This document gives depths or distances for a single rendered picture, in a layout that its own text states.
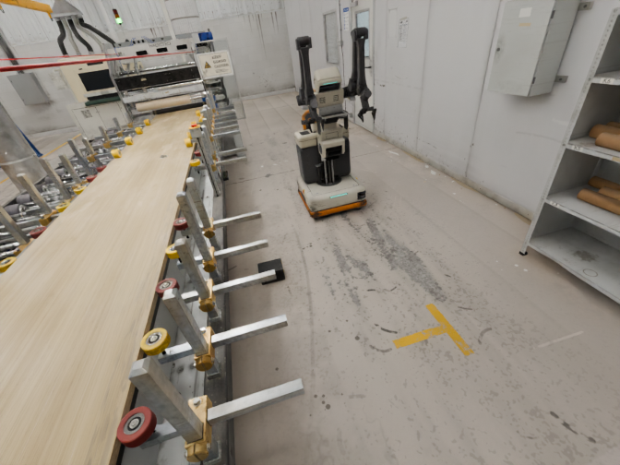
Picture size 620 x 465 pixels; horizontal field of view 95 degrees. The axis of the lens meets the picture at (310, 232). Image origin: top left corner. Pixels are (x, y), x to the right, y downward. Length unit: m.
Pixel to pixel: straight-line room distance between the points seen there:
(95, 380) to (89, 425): 0.13
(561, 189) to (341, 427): 2.13
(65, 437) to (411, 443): 1.35
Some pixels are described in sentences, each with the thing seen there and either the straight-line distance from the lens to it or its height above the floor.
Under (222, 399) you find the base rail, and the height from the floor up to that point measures 0.70.
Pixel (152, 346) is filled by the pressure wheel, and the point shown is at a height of 0.91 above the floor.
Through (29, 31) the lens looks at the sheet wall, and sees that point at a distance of 12.62.
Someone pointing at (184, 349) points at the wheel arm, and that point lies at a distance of 1.10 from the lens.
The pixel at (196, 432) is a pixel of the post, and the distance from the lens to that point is 0.87.
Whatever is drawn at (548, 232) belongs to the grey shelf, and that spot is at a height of 0.14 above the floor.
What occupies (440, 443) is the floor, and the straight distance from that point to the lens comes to 1.76.
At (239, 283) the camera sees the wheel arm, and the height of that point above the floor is 0.83.
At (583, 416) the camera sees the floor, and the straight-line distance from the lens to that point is 2.05.
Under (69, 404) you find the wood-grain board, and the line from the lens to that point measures 1.09.
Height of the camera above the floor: 1.62
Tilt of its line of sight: 34 degrees down
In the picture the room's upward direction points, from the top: 9 degrees counter-clockwise
